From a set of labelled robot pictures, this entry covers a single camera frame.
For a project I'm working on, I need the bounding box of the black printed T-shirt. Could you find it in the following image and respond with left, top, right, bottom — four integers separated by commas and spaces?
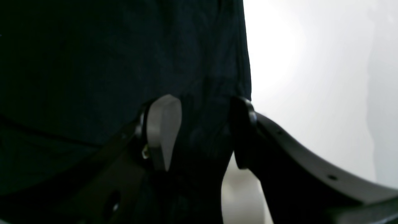
1, 0, 251, 224

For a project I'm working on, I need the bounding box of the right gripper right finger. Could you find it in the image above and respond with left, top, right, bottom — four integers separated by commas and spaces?
230, 97, 398, 224

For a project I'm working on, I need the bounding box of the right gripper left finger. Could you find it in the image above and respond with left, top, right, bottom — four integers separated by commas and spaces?
56, 95, 182, 224

